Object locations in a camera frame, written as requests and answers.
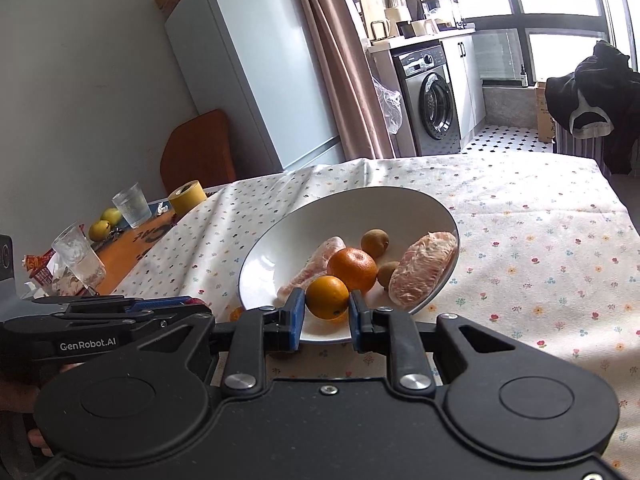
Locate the ribbed clear glass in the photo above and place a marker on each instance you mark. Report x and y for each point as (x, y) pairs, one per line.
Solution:
(132, 207)
(80, 257)

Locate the brown wooden chair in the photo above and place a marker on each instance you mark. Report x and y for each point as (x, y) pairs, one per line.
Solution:
(197, 150)

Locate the crumpled white tissue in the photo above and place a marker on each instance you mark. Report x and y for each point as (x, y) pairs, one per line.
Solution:
(162, 207)

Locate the thick peeled pomelo segment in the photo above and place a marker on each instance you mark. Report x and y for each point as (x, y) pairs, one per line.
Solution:
(422, 270)

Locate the red snack packet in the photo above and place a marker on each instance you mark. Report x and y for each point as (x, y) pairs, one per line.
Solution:
(40, 265)

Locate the white plate with dark rim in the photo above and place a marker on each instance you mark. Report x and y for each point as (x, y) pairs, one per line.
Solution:
(350, 210)

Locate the thin peeled pomelo segment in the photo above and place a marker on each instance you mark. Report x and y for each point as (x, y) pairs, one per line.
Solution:
(320, 260)

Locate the black kitchen rack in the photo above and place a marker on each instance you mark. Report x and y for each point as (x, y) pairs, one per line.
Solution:
(440, 5)

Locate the small brown round fruit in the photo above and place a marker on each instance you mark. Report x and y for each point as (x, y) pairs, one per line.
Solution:
(375, 242)
(389, 275)

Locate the clear plastic bag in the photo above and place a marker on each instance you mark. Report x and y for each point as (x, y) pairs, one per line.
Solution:
(390, 105)

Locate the small dark bottle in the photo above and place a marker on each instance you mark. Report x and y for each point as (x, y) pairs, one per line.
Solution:
(524, 76)

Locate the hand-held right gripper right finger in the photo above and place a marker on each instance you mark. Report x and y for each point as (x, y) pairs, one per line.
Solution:
(357, 322)

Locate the white refrigerator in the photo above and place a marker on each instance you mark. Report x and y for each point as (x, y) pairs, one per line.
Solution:
(250, 60)

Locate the yellow tape roll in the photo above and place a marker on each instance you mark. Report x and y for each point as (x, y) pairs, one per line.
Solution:
(187, 197)

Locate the yellow-green apple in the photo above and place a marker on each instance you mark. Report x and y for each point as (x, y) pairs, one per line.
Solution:
(111, 216)
(99, 231)

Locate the white kitchen cabinet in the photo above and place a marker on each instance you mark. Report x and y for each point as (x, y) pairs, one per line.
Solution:
(467, 80)

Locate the black jacket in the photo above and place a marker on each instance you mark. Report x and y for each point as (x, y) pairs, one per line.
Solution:
(615, 85)

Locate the person's left hand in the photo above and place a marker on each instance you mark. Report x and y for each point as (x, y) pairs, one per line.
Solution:
(15, 390)

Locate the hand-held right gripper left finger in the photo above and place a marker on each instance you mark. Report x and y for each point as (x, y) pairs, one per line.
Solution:
(296, 317)

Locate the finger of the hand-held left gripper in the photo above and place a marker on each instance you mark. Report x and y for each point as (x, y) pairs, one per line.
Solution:
(185, 312)
(155, 303)

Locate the small smooth orange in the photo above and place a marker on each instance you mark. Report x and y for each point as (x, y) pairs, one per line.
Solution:
(326, 297)

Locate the floral white tablecloth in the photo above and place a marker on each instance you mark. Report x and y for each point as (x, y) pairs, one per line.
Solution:
(500, 200)

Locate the large orange tangerine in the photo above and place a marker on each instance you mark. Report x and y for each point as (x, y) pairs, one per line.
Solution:
(355, 267)

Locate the cardboard box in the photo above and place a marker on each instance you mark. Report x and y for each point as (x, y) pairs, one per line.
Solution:
(545, 115)

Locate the orange printed mat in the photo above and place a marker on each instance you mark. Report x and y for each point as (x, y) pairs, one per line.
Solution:
(130, 250)

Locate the striped chair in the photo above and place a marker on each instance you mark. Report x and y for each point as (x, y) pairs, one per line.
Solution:
(580, 147)

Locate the brown pink curtain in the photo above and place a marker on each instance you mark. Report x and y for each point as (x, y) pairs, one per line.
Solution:
(340, 60)

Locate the grey washing machine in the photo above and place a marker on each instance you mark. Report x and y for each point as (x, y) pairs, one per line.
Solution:
(430, 105)

